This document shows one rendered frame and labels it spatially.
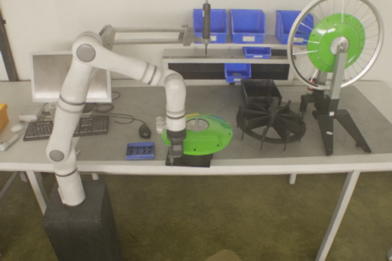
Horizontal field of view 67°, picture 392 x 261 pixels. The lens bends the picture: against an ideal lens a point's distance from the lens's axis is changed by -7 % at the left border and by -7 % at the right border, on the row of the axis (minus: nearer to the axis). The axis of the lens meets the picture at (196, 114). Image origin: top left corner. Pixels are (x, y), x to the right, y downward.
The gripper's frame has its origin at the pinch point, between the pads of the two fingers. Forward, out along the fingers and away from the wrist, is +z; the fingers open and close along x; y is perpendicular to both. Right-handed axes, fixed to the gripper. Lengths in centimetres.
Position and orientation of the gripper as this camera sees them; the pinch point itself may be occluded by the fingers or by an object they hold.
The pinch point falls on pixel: (171, 162)
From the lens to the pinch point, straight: 129.3
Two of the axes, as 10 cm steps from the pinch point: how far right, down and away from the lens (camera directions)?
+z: 0.0, 8.6, 5.2
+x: -1.3, -5.1, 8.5
